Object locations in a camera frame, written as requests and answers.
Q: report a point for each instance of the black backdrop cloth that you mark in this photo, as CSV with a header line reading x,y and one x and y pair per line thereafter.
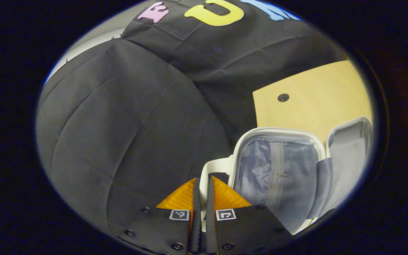
x,y
119,124

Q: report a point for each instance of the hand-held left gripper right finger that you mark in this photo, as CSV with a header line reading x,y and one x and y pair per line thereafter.
x,y
209,226

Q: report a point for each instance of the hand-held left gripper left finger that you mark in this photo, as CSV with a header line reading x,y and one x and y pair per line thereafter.
x,y
197,226

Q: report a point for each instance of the small white suitcase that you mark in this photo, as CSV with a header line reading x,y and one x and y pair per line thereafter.
x,y
278,170

